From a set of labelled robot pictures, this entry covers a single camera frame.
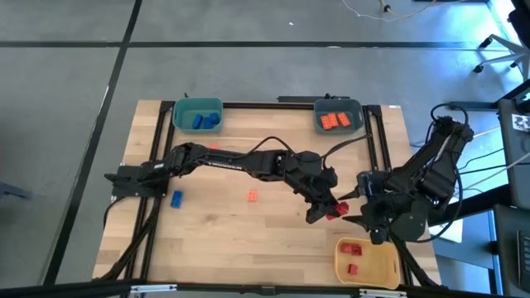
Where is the fiducial marker tag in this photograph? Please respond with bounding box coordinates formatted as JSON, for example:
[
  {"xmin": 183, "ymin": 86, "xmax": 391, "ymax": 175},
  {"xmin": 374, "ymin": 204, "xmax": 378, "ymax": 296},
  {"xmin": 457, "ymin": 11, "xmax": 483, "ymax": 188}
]
[{"xmin": 511, "ymin": 113, "xmax": 530, "ymax": 132}]

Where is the grey-green plastic bin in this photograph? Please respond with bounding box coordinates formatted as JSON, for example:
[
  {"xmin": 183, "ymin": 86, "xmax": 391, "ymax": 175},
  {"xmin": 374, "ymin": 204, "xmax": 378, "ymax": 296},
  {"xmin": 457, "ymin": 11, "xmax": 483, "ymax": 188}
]
[{"xmin": 313, "ymin": 98, "xmax": 365, "ymax": 136}]

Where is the black aluminium table frame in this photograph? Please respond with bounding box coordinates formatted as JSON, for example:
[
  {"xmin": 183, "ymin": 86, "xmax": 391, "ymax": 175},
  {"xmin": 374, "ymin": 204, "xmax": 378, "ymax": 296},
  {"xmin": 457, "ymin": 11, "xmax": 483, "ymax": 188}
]
[{"xmin": 93, "ymin": 93, "xmax": 442, "ymax": 298}]

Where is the white office chair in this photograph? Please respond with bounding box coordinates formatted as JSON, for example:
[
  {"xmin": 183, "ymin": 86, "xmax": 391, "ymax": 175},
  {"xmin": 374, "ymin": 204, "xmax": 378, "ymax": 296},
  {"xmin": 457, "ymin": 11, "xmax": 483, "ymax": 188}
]
[{"xmin": 473, "ymin": 32, "xmax": 530, "ymax": 82}]

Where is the white floor cable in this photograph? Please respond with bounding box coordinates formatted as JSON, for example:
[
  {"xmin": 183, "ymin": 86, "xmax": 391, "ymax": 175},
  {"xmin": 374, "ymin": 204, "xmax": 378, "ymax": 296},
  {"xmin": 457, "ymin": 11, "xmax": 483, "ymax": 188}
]
[{"xmin": 341, "ymin": 0, "xmax": 469, "ymax": 22}]

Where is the white sheet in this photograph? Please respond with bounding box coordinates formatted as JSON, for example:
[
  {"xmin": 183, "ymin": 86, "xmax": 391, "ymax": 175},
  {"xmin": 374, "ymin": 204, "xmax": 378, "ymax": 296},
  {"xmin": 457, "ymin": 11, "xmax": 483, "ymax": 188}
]
[{"xmin": 430, "ymin": 217, "xmax": 465, "ymax": 244}]

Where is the black cable bundle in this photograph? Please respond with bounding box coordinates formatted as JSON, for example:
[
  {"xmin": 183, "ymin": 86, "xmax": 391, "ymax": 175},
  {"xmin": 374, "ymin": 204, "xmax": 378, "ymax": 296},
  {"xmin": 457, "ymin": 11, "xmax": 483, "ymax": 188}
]
[{"xmin": 455, "ymin": 123, "xmax": 510, "ymax": 195}]

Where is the yellow plastic bin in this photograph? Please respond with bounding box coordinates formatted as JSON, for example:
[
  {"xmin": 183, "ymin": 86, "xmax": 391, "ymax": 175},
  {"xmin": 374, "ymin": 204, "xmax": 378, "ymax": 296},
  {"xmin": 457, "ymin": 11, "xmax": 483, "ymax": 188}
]
[{"xmin": 333, "ymin": 236, "xmax": 402, "ymax": 291}]

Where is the grey furniture leg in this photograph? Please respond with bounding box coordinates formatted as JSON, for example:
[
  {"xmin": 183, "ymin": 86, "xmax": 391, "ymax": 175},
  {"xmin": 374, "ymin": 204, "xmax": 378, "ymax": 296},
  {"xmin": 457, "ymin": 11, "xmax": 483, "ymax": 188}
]
[{"xmin": 0, "ymin": 180, "xmax": 33, "ymax": 200}]

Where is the long red toy block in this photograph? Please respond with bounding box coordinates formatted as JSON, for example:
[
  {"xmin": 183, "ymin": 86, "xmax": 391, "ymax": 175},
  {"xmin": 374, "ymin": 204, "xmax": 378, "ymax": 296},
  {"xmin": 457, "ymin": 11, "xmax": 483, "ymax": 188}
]
[{"xmin": 325, "ymin": 201, "xmax": 350, "ymax": 222}]

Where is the teal plastic bin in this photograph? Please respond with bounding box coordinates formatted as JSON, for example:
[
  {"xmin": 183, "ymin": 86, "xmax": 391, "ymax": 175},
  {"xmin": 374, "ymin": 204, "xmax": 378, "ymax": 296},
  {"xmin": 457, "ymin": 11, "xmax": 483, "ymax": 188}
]
[{"xmin": 172, "ymin": 97, "xmax": 225, "ymax": 135}]

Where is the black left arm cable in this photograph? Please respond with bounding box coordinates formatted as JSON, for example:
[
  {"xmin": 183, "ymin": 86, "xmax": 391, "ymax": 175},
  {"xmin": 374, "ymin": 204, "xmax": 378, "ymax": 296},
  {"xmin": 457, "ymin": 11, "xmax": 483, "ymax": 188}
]
[{"xmin": 246, "ymin": 132, "xmax": 373, "ymax": 162}]

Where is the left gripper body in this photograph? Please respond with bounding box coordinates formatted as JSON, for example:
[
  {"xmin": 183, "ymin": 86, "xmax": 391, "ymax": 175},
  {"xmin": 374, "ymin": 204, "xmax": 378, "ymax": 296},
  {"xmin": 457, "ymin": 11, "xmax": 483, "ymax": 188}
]
[{"xmin": 289, "ymin": 151, "xmax": 339, "ymax": 202}]

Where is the black desk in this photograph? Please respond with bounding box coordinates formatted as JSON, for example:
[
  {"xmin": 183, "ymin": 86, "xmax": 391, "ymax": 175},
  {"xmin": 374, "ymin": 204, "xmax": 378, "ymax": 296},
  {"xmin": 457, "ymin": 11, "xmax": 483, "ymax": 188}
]
[
  {"xmin": 496, "ymin": 80, "xmax": 530, "ymax": 210},
  {"xmin": 491, "ymin": 204, "xmax": 530, "ymax": 297}
]

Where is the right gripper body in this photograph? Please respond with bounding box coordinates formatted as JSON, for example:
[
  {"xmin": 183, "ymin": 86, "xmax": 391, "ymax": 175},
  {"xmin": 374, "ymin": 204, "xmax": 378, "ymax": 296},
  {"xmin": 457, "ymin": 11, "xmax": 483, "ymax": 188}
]
[{"xmin": 364, "ymin": 194, "xmax": 415, "ymax": 231}]

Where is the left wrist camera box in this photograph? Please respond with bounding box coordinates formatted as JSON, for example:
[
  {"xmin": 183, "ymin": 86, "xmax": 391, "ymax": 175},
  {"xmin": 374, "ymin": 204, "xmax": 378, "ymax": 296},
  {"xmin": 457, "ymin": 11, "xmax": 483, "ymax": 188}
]
[{"xmin": 305, "ymin": 205, "xmax": 328, "ymax": 225}]

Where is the silver frame bracket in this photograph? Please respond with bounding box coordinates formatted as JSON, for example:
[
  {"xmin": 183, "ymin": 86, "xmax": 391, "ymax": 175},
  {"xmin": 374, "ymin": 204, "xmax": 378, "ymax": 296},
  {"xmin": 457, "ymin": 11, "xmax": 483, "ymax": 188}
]
[
  {"xmin": 359, "ymin": 288, "xmax": 409, "ymax": 298},
  {"xmin": 130, "ymin": 283, "xmax": 178, "ymax": 296}
]

